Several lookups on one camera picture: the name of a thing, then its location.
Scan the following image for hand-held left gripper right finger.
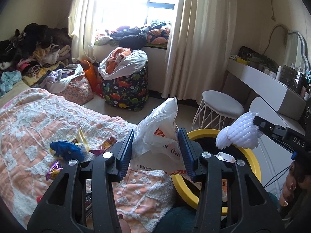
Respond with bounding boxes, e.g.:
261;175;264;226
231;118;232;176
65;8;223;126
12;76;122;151
177;127;285;233

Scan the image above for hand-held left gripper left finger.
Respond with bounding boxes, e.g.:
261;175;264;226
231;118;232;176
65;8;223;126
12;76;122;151
27;129;135;233

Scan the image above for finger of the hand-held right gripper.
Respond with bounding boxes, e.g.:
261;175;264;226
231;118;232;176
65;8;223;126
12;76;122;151
253;116;288;141

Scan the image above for white fluffy cloth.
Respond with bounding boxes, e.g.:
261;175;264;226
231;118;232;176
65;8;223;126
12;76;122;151
216;111;261;150

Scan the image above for yellow rimmed trash bin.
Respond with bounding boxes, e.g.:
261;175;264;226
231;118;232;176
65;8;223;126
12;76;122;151
170;129;261;215

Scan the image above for white plastic bag red print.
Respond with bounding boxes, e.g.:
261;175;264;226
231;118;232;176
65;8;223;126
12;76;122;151
131;97;187;175

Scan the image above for person's right hand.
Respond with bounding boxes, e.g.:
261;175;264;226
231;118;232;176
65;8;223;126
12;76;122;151
279;161;304;208

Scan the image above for person's left hand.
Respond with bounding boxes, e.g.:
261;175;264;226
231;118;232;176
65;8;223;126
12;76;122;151
118;214;132;233

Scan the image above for white rounded panel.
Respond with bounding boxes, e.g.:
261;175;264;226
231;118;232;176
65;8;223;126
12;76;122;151
249;97;304;156

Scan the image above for red and orange snack wrapper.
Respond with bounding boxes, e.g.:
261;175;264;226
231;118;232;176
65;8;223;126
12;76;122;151
89;136;118;157

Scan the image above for yellow snack wrapper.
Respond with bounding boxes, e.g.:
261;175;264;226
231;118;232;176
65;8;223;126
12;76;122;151
70;126;91;154

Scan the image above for white vanity desk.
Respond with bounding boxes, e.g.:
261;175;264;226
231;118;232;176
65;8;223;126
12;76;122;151
222;59;311;127

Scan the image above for blue snack wrapper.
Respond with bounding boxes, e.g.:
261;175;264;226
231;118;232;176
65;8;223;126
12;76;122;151
50;141;85;161

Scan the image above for dinosaur print laundry basket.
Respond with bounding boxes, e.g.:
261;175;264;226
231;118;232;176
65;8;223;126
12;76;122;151
101;65;149;112

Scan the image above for teal pants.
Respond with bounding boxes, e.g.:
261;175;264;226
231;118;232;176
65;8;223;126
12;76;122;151
154;205;202;233

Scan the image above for purple candy wrapper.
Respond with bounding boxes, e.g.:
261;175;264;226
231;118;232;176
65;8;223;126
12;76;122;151
46;161;62;180

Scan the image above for black handbag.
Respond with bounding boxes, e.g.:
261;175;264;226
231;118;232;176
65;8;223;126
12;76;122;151
238;46;259;60

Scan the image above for pink floral bag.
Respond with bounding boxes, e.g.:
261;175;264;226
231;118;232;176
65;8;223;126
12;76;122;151
57;74;94;106

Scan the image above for orange plastic bag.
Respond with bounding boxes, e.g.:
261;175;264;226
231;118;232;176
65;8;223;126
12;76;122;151
80;60;104;95

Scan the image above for grey plastic bag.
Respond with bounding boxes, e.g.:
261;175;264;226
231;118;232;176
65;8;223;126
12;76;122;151
98;49;148;80

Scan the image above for orange clothing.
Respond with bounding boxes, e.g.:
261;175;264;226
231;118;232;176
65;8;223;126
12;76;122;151
107;48;133;74

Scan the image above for orange and white tufted blanket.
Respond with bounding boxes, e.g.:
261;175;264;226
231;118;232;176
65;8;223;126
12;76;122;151
0;87;175;233

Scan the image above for cream curtain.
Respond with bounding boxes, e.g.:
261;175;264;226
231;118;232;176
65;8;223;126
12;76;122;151
162;0;237;100
68;0;114;62

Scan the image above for clothes pile on window sill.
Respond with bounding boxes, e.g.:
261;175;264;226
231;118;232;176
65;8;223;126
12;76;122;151
95;21;170;51

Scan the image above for teal cloth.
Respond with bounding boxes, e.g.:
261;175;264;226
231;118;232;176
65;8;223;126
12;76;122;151
0;70;22;96

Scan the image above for clothes pile on bed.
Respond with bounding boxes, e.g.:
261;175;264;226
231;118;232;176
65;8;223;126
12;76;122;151
0;23;73;88

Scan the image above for black cable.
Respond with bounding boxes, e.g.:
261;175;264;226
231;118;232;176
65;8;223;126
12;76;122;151
264;166;292;188

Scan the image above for white wire-leg stool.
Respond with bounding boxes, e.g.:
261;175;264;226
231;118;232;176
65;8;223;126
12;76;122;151
191;90;245;131

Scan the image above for wavy frame mirror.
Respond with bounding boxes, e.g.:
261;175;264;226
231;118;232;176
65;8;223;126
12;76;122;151
283;30;311;71

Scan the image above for wall cable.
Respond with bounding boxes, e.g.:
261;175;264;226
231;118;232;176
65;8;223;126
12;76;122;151
264;0;292;51

